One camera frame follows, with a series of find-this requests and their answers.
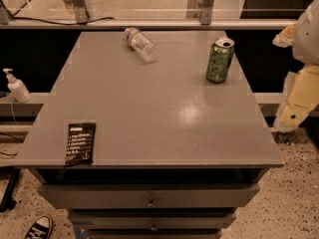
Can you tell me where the grey metal post left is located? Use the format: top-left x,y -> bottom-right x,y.
72,0 -> 88,24

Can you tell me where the grey metal post right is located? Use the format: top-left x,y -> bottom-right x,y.
200,0 -> 214,25

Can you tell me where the top grey drawer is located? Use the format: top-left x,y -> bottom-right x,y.
39,183 -> 259,209

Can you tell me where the grey drawer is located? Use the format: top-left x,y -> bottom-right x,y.
69,211 -> 236,230
39,183 -> 259,209

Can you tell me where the grey metal post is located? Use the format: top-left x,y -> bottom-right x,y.
200,0 -> 214,25
72,0 -> 88,24

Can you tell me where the black snack packet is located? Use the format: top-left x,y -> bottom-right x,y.
65,122 -> 96,166

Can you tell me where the green soda can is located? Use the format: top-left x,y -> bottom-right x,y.
206,37 -> 235,84

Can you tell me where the clear plastic bottle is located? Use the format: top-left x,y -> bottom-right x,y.
125,27 -> 157,63

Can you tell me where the black stand leg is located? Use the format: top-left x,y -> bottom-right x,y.
0,166 -> 20,213

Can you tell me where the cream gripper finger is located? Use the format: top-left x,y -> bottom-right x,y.
272,24 -> 295,48
274,65 -> 319,131

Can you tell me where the white pump dispenser bottle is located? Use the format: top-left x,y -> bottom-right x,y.
3,69 -> 32,103

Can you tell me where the middle grey drawer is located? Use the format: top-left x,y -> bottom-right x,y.
69,211 -> 236,230

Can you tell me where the black and white sneaker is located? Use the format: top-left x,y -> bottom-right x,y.
24,215 -> 53,239

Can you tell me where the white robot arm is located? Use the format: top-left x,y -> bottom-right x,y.
272,0 -> 319,132

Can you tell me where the black cable on ledge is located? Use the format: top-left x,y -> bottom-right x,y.
6,10 -> 116,26

